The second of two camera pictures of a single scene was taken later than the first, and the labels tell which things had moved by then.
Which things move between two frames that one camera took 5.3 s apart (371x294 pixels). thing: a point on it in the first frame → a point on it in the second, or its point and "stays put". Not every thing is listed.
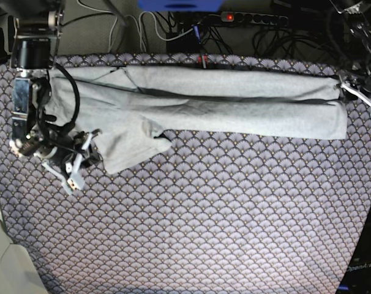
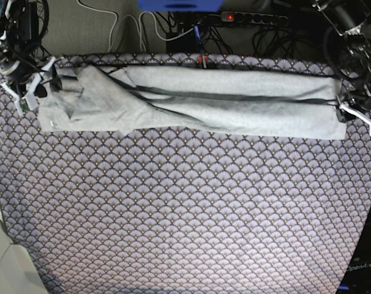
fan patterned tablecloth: (210, 214) stays put
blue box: (180, 5) stays put
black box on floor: (188, 43) stays put
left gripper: (82, 155) → (29, 79)
